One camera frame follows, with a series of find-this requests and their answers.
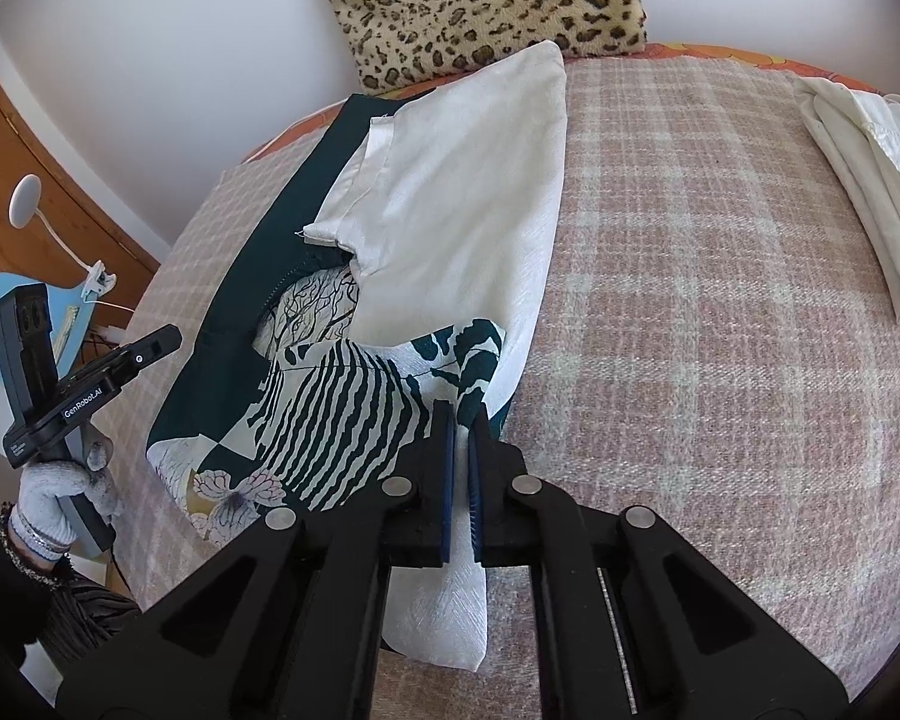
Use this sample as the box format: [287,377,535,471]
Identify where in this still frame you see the beaded bracelets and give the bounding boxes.
[0,502,72,586]

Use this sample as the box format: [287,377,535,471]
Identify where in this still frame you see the pink plaid blanket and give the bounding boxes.
[112,52,900,706]

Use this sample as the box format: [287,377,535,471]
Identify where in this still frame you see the light blue board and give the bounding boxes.
[0,274,97,370]

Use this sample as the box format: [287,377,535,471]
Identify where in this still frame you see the person's left hand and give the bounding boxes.
[9,435,126,560]

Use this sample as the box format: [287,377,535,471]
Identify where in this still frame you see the green and cream printed t-shirt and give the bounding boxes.
[144,40,569,672]

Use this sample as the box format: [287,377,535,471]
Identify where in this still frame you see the white clip lamp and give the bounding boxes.
[7,174,117,302]

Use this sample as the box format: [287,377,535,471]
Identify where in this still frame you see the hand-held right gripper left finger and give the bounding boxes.
[56,399,458,720]

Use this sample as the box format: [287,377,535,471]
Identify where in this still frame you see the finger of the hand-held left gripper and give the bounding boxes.
[109,325,182,387]

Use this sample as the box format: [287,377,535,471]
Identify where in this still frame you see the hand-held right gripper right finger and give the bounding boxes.
[466,405,848,720]

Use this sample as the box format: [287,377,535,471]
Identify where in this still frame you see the person's left forearm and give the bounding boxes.
[0,502,72,653]

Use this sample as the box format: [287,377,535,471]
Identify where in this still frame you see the folded white cloth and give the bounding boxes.
[793,75,900,329]

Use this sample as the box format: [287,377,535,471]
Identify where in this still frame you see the leopard print pillow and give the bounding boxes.
[304,0,650,95]

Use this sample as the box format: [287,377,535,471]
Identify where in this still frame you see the person's striped dark clothing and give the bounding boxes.
[41,570,145,665]

